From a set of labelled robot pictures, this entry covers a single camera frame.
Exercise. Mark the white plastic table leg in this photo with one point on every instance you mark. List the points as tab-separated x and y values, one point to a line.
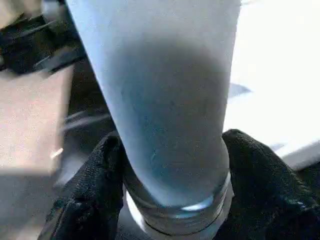
162	100

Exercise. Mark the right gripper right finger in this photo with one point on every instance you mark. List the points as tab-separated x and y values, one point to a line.
262	190

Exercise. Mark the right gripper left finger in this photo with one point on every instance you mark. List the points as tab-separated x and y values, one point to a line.
95	195

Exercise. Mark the white plastic table top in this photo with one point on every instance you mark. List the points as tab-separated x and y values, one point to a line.
275	75

